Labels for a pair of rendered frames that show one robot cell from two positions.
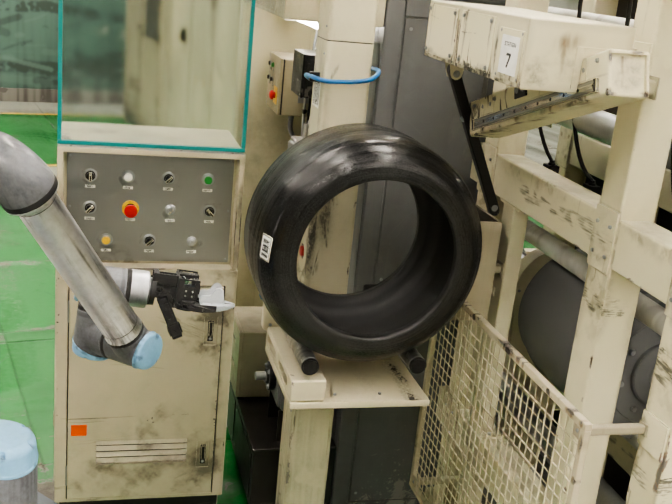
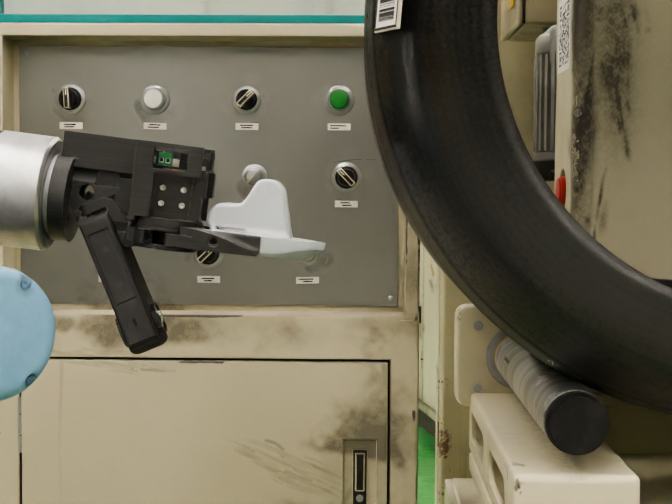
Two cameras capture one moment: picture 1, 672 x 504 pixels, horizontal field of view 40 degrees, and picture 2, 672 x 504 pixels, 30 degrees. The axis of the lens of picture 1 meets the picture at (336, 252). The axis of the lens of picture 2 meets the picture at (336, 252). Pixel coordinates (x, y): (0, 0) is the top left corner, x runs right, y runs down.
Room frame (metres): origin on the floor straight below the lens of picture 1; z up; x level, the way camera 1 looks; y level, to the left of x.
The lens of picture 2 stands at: (1.21, -0.05, 1.06)
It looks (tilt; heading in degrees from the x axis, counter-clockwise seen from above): 3 degrees down; 17
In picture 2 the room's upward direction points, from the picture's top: straight up
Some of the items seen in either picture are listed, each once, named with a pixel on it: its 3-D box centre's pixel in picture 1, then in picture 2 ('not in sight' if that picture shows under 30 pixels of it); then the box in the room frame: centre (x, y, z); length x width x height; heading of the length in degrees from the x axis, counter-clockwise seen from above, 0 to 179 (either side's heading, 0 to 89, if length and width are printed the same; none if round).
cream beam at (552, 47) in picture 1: (516, 43); not in sight; (2.25, -0.37, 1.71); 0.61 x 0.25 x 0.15; 16
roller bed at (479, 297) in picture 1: (458, 260); not in sight; (2.61, -0.36, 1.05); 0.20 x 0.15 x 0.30; 16
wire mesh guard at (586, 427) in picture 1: (481, 461); not in sight; (2.16, -0.43, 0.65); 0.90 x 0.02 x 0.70; 16
